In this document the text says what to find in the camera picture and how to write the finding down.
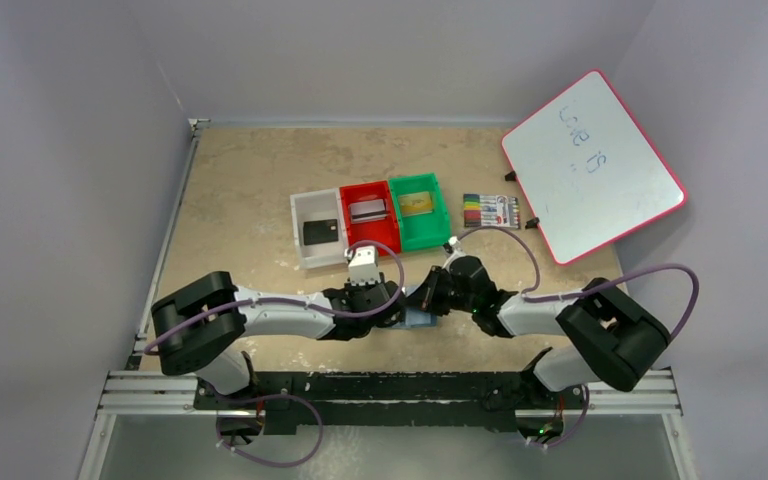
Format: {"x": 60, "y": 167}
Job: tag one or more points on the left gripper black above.
{"x": 389, "y": 298}

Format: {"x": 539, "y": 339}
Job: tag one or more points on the white grey card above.
{"x": 367, "y": 211}

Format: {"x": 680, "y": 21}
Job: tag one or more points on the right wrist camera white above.
{"x": 454, "y": 251}

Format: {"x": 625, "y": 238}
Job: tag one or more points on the green plastic bin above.
{"x": 422, "y": 231}

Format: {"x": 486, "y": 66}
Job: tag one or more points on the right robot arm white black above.
{"x": 613, "y": 339}

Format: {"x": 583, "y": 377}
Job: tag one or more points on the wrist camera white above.
{"x": 363, "y": 269}
{"x": 454, "y": 251}

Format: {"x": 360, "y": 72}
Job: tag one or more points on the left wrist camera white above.
{"x": 363, "y": 269}

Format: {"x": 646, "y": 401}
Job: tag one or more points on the whiteboard with pink frame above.
{"x": 588, "y": 170}

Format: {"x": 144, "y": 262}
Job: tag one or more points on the blue card holder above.
{"x": 414, "y": 319}

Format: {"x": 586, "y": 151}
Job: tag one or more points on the white plastic bin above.
{"x": 318, "y": 205}

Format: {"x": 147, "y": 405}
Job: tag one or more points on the red plastic bin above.
{"x": 385, "y": 231}

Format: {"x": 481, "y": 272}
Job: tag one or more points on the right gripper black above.
{"x": 433, "y": 288}

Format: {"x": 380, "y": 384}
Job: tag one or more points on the marker pen pack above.
{"x": 491, "y": 210}

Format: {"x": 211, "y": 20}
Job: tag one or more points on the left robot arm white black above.
{"x": 196, "y": 325}

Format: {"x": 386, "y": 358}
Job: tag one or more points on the black card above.
{"x": 320, "y": 232}

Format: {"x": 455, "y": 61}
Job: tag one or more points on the gold card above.
{"x": 416, "y": 203}

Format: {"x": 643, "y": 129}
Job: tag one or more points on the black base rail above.
{"x": 495, "y": 401}

